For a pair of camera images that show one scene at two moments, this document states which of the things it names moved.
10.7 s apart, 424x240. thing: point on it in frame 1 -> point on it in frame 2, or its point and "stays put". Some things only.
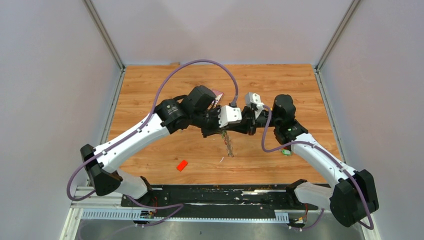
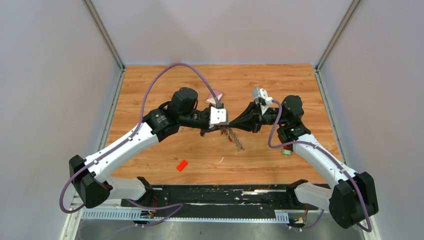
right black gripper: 245,126 stays put
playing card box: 218,95 stays put
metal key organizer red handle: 228,143 -> 232,136
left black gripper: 216,129 stays put
